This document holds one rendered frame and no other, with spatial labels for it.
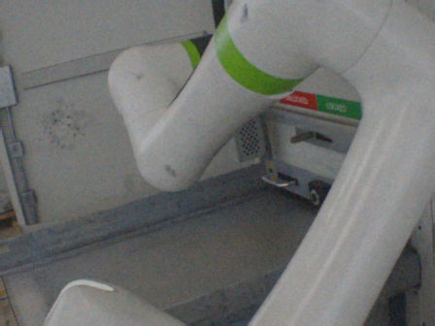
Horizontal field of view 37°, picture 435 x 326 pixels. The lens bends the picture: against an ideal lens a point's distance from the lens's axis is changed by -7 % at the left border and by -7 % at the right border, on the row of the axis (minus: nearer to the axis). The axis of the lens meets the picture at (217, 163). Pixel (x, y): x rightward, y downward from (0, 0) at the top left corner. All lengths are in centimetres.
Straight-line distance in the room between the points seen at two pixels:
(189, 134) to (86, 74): 81
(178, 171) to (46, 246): 62
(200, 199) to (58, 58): 49
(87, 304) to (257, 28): 31
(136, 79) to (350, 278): 51
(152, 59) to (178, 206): 61
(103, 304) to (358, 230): 24
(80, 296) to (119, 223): 95
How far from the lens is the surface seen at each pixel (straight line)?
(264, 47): 69
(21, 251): 153
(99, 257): 147
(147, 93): 102
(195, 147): 91
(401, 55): 67
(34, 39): 169
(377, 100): 68
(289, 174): 155
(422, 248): 120
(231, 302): 106
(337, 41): 66
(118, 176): 172
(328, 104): 134
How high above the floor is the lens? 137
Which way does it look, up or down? 15 degrees down
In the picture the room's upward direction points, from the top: 11 degrees counter-clockwise
